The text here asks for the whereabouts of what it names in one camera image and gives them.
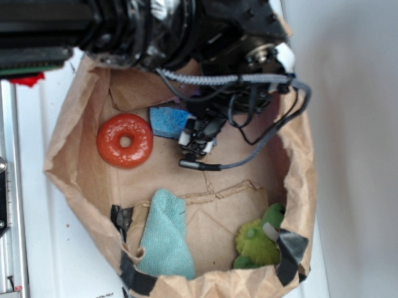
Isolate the orange toy donut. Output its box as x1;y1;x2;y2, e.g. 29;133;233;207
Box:
96;113;154;169

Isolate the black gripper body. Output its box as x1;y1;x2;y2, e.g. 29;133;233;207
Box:
187;42;295;136

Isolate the blue sponge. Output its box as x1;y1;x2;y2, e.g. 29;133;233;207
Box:
149;107;190;139

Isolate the aluminium frame rail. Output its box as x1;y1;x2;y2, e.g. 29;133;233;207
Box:
0;81;30;298

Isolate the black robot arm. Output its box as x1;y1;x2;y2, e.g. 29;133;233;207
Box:
0;0;293;157

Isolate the teal cloth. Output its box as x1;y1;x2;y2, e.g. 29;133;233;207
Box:
138;188;196;280

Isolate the green plush toy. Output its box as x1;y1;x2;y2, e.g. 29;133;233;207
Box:
233;203;286;269

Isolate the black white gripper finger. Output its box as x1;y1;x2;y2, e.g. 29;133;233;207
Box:
202;137;217;154
178;115;197;145

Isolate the brown paper bag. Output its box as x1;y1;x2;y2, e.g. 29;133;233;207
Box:
44;57;317;298

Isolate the grey braided cable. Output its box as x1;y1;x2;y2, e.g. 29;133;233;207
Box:
156;60;317;175

